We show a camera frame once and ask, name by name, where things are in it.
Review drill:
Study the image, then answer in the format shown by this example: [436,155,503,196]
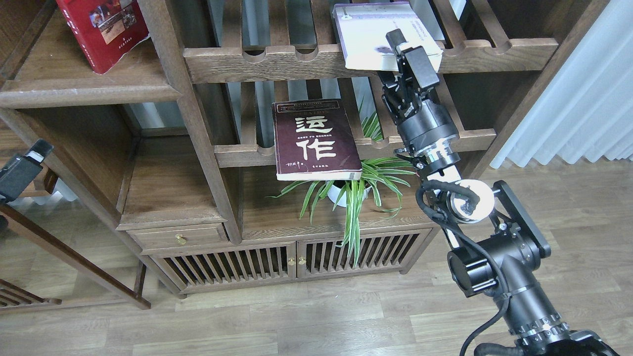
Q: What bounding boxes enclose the white pleated curtain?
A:
[491,0,633,169]

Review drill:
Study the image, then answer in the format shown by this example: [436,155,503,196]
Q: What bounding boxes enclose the green spider plant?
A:
[271,99,411,262]

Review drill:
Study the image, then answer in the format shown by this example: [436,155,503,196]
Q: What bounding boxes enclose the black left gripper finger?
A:
[0,139,54,204]

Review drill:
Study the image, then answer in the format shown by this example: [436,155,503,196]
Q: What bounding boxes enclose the white plant pot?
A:
[326,180,372,211]

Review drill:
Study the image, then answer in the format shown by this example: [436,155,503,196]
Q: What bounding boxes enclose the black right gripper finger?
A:
[386,29,440,89]
[377,71,406,107]

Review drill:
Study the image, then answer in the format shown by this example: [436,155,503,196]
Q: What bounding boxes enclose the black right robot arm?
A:
[378,29,616,356]

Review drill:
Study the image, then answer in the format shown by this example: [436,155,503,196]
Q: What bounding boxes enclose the white paperback book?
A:
[332,1,443,72]

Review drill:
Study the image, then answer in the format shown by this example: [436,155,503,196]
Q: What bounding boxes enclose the brass drawer knob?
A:
[175,234,187,245]

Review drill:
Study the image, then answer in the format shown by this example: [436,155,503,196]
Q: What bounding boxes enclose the dark maroon book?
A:
[271,99,362,181]

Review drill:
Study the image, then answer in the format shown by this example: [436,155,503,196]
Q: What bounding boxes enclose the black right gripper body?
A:
[386,86,458,154]

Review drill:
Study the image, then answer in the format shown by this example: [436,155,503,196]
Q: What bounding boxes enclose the dark wooden bookshelf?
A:
[0,0,610,300]

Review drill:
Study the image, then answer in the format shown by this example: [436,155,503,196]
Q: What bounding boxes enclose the red paperback book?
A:
[57,0,149,75]

